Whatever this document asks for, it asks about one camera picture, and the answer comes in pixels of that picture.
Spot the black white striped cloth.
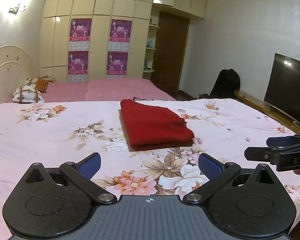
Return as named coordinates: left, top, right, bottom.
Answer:
left=133, top=97, right=154, bottom=101

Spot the wall lamp fixture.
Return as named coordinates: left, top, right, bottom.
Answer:
left=8, top=3, right=26, bottom=15

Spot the orange striped pillow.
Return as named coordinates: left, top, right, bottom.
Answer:
left=35, top=78, right=54, bottom=93

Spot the patterned white brown pillow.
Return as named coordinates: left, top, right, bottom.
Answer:
left=12, top=78, right=45, bottom=103

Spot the black backpack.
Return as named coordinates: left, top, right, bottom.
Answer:
left=198, top=69, right=241, bottom=99

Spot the pink poster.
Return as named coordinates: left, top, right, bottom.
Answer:
left=68, top=51, right=89, bottom=75
left=109, top=20, right=132, bottom=42
left=69, top=18, right=92, bottom=42
left=106, top=51, right=128, bottom=76

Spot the pink bed sheet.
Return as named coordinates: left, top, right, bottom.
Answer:
left=42, top=78, right=174, bottom=102

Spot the black flat television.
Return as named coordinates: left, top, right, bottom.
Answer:
left=264, top=53, right=300, bottom=125

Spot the cream wooden headboard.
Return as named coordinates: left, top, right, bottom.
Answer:
left=0, top=45, right=39, bottom=104

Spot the lower right pink poster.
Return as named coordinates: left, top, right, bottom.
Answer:
left=106, top=51, right=128, bottom=76

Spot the upper right pink poster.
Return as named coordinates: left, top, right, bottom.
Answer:
left=109, top=20, right=132, bottom=42

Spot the wooden tv bench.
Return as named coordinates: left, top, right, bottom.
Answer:
left=235, top=90, right=300, bottom=134

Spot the floral white bed quilt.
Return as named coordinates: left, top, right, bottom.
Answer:
left=0, top=99, right=293, bottom=239

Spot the cream corner shelf unit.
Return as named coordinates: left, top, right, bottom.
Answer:
left=142, top=11, right=160, bottom=80

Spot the red knit garment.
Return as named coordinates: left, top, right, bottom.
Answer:
left=120, top=99, right=194, bottom=151

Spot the brown wooden door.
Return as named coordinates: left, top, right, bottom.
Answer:
left=151, top=11, right=190, bottom=97

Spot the lower left pink poster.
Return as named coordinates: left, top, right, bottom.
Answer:
left=68, top=51, right=89, bottom=75

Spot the cream built-in wardrobe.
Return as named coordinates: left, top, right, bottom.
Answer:
left=39, top=0, right=206, bottom=82

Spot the upper left pink poster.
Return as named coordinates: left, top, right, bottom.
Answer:
left=69, top=18, right=92, bottom=42

